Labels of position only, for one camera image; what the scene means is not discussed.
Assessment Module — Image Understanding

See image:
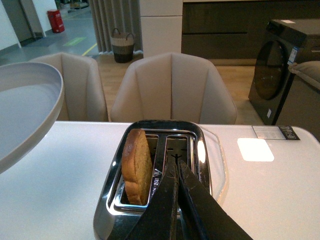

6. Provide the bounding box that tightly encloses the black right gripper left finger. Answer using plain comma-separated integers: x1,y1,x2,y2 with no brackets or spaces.
109,158,179,240

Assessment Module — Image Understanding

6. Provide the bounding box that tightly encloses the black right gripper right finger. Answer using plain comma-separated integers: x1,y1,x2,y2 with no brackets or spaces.
177,160,251,240

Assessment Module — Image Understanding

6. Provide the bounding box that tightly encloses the slice of toast bread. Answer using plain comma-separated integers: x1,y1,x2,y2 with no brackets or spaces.
121,128,153,206

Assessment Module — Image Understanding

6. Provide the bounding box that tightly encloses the light blue round plate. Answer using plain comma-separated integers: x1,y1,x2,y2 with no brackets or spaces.
0,62,64,173

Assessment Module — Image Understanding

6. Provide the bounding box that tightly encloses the cream chrome toaster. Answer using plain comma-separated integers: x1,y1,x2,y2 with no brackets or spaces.
93,120,213,240

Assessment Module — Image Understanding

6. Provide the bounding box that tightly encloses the transparent toaster lid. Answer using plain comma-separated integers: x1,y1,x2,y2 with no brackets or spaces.
200,126,229,206

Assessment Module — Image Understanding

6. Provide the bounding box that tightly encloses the label sticker on table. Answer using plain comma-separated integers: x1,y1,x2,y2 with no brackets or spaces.
252,125,300,141

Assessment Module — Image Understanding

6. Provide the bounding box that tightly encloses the beige chair right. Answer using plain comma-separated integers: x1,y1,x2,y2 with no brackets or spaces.
110,52,237,125

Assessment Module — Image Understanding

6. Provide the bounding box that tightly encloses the beige chair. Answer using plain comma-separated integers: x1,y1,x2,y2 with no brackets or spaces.
30,52,109,122
110,52,237,125

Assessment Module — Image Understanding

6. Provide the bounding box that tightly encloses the dark grey washing machine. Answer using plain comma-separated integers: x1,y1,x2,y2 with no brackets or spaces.
248,18,320,125

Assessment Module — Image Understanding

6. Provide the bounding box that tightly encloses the beige chair left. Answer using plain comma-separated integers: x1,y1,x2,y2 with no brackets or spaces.
30,52,109,122

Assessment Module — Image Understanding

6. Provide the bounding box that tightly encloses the woven laundry basket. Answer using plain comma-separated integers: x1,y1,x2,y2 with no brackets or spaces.
110,28,135,63

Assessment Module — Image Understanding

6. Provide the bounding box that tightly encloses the beige cushion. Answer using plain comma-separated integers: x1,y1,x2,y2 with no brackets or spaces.
288,61,320,88

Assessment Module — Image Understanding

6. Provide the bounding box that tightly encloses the dark kitchen cabinet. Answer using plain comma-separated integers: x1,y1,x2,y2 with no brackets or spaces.
181,0,320,60

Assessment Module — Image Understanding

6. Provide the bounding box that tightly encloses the white pillar cabinet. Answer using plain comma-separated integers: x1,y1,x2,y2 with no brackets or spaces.
139,0,183,58

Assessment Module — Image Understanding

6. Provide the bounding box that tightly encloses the grey curtain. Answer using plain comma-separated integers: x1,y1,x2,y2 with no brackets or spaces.
89,0,143,53

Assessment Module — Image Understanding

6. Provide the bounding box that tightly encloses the red box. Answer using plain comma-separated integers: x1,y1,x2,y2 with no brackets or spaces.
47,9,65,33

